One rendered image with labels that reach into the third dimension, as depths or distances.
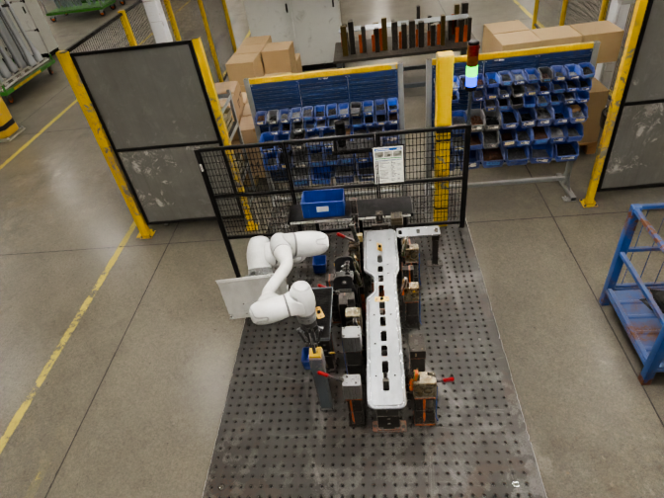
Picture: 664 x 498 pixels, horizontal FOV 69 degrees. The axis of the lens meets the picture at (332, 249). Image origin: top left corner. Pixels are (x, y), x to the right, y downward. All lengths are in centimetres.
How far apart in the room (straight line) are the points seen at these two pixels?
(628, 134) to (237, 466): 429
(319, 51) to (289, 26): 68
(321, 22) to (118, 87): 508
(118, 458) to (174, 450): 39
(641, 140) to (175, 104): 428
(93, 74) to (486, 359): 398
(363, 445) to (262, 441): 53
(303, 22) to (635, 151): 596
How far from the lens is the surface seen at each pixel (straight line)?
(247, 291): 315
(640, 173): 554
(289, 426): 275
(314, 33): 929
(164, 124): 489
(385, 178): 350
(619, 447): 366
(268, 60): 725
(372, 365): 252
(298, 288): 206
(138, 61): 473
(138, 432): 395
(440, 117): 336
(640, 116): 519
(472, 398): 279
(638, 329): 410
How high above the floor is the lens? 302
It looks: 39 degrees down
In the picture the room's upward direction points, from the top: 9 degrees counter-clockwise
